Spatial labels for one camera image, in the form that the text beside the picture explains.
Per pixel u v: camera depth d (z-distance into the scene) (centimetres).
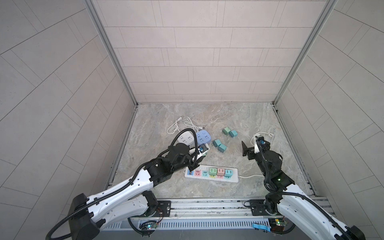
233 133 97
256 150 71
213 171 77
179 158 52
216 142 93
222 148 91
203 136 94
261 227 65
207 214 71
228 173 76
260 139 65
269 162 58
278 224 68
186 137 94
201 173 80
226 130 99
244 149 71
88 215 38
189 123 103
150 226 65
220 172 77
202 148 58
